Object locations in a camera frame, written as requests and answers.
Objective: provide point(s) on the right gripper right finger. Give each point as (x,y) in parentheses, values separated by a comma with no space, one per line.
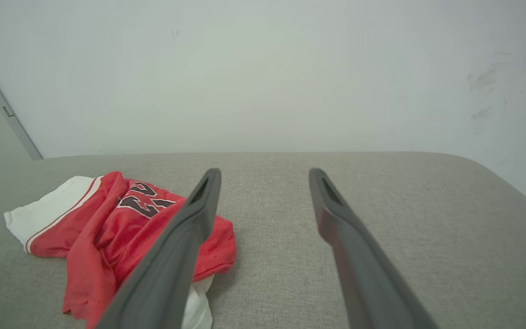
(363,274)

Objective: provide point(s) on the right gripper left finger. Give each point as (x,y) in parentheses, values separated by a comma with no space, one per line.
(176,265)

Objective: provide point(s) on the red basketball jersey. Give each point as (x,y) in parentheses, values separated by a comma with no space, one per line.
(103,228)

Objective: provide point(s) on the grey metal door frame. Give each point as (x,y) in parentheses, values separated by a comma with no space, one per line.
(12,119)

